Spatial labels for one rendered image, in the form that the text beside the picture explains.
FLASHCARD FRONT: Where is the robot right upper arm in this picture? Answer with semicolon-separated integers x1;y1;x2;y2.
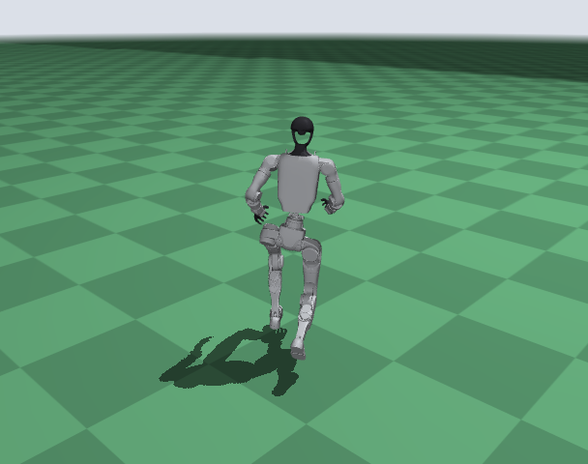
318;158;344;207

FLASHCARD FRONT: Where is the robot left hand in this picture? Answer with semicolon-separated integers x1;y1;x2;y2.
254;205;269;224

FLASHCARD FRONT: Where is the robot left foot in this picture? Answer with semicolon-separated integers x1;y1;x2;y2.
270;305;283;330

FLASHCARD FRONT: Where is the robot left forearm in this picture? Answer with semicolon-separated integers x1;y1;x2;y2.
245;195;266;218

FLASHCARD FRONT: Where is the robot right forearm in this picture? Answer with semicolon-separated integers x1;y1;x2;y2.
324;196;344;214

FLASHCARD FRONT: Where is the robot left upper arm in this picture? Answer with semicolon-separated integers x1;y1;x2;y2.
246;155;280;202

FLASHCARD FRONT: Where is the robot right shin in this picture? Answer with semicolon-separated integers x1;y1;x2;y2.
296;295;316;342

